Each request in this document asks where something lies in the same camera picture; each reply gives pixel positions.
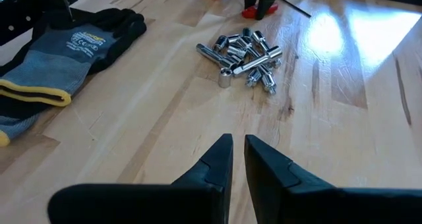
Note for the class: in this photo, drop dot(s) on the black metal pegboard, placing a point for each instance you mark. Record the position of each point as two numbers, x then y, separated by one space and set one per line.
19 16

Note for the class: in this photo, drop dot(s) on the grey black work glove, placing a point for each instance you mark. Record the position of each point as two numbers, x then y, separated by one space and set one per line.
16 122

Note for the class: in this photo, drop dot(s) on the short chrome socket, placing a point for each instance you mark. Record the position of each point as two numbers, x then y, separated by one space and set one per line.
225 78

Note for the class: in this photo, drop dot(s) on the yellow grey tool at rack base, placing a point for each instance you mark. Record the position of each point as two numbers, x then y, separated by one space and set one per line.
66 52

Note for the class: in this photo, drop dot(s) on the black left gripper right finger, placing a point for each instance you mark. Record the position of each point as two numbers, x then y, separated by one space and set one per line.
313 204

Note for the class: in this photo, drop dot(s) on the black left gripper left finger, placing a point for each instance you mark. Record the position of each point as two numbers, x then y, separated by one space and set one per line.
165 204

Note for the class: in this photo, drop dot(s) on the thin black rod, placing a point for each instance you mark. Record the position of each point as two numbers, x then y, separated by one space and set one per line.
295 7

